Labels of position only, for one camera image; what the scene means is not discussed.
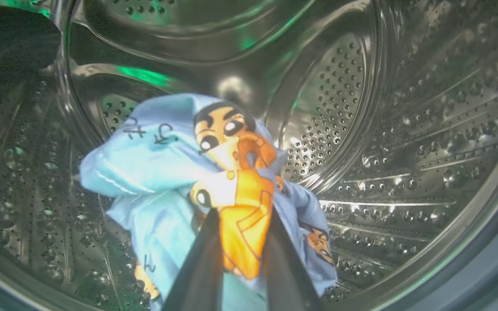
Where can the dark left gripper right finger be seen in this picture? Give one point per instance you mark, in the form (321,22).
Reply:
(285,276)

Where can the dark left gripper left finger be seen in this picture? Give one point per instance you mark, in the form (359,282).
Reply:
(201,276)

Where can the blue cartoon print garment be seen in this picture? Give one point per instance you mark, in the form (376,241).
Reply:
(145,172)

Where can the blue orange crumpled cloth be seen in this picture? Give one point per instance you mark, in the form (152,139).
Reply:
(404,129)

